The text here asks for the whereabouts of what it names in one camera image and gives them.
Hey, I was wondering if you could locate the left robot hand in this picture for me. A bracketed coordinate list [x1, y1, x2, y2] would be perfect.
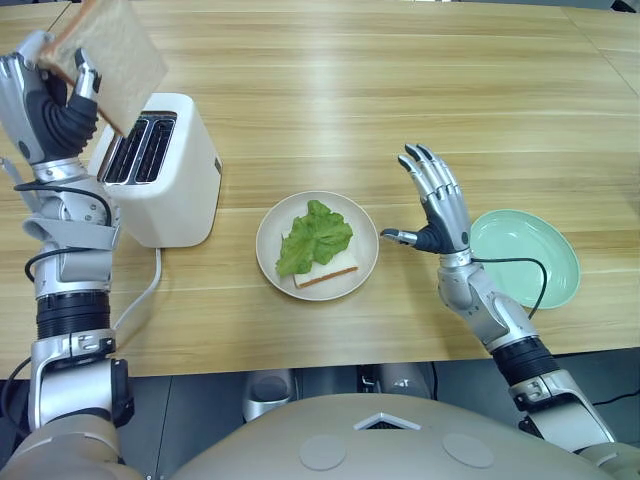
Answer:
[0, 30, 104, 166]

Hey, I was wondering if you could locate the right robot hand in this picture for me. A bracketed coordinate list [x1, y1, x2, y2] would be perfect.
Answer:
[380, 143, 474, 256]

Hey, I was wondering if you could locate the bread slice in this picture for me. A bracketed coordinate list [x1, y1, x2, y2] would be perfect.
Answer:
[281, 232, 360, 290]
[37, 0, 170, 136]

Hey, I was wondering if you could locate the green round plate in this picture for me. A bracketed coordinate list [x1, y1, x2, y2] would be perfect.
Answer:
[469, 208, 581, 310]

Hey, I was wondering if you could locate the green lettuce leaf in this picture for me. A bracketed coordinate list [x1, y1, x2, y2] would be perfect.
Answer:
[276, 199, 355, 278]

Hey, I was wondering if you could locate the cream round plate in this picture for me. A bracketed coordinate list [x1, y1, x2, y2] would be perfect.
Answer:
[255, 190, 380, 302]

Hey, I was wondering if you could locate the cream toaster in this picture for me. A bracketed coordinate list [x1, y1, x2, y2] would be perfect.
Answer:
[87, 92, 224, 249]

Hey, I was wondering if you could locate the robot body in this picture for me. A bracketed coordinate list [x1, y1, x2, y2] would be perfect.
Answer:
[167, 392, 619, 480]

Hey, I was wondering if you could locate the black cable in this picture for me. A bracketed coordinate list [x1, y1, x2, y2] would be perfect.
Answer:
[12, 182, 112, 231]
[469, 256, 548, 321]

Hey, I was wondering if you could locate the white cord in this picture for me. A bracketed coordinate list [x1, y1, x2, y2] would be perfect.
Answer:
[112, 246, 164, 332]

